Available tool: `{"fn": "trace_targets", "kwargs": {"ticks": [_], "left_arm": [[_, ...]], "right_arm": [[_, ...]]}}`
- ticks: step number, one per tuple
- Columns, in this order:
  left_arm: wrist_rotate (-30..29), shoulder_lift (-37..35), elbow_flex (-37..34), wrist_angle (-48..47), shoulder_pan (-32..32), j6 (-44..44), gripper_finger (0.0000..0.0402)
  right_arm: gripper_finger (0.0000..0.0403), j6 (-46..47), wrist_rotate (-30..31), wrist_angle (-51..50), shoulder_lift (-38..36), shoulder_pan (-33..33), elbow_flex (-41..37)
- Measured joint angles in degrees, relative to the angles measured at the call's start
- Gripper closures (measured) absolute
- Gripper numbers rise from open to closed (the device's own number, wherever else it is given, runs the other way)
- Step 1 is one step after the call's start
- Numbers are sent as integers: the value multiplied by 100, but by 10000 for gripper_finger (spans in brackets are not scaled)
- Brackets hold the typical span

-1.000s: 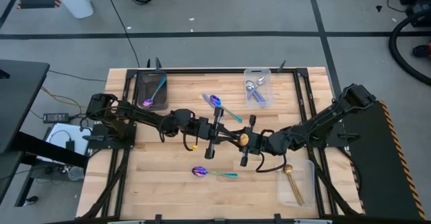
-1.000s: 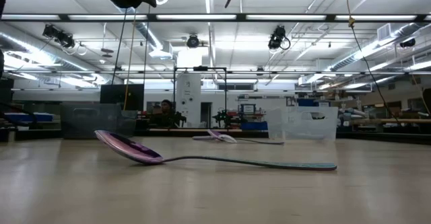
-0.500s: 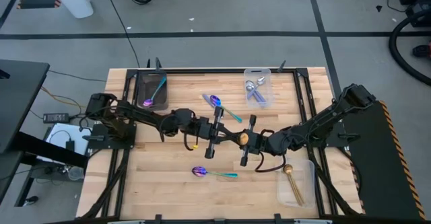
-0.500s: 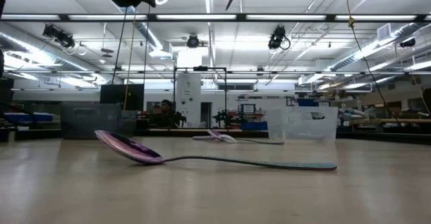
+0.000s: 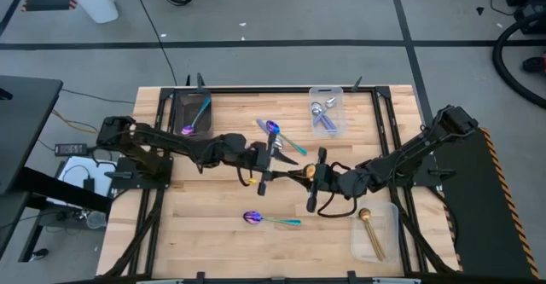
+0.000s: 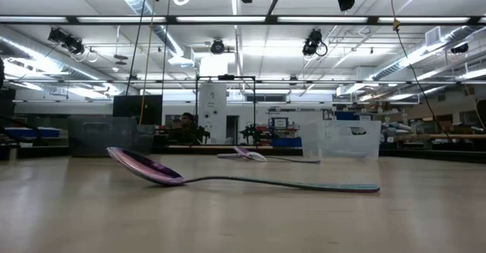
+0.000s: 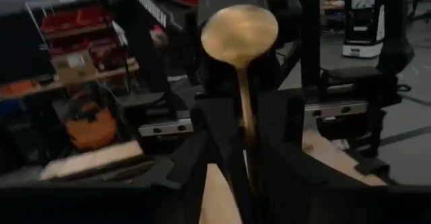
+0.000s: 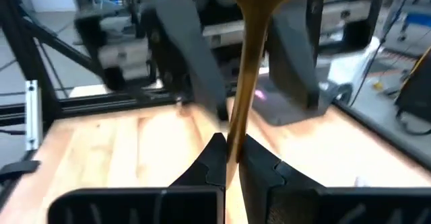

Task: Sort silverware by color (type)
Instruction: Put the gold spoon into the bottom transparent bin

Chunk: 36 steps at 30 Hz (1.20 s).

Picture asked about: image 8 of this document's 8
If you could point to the white metal bracket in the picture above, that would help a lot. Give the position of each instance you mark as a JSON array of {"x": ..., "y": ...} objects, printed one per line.
[{"x": 33, "y": 116}]

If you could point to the black equipment case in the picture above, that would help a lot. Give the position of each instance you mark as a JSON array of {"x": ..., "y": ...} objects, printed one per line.
[{"x": 417, "y": 93}]

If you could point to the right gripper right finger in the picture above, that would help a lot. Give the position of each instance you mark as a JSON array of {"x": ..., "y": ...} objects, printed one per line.
[{"x": 320, "y": 207}]

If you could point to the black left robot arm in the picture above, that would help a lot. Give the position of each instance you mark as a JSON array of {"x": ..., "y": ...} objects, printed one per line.
[{"x": 155, "y": 49}]

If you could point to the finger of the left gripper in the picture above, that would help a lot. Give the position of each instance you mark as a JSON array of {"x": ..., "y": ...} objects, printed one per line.
[
  {"x": 198, "y": 59},
  {"x": 293, "y": 56}
]

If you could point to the grey translucent plastic bin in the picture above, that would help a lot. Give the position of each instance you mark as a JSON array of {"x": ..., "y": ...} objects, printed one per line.
[{"x": 286, "y": 114}]

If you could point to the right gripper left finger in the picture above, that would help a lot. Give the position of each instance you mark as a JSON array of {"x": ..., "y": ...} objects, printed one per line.
[{"x": 151, "y": 207}]

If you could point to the gold spoon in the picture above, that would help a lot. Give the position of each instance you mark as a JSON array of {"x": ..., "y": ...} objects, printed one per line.
[{"x": 250, "y": 66}]

